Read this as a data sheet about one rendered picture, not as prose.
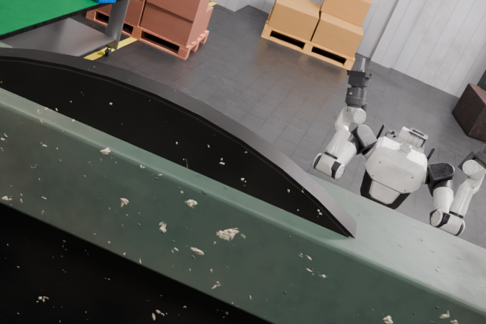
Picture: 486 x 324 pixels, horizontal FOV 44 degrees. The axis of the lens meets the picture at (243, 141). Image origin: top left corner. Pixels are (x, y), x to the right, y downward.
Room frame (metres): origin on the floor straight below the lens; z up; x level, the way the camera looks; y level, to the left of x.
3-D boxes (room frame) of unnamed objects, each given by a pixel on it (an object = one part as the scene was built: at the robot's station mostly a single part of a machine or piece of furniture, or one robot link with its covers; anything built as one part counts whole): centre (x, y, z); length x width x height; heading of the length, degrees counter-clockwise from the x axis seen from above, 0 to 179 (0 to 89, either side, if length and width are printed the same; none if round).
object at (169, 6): (6.55, 1.50, 0.37); 1.28 x 0.90 x 0.74; 81
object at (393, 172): (2.69, -0.74, 1.23); 0.34 x 0.30 x 0.36; 81
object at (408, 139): (2.63, -0.72, 1.44); 0.10 x 0.07 x 0.09; 74
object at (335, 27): (8.37, -0.35, 0.43); 1.46 x 1.11 x 0.86; 81
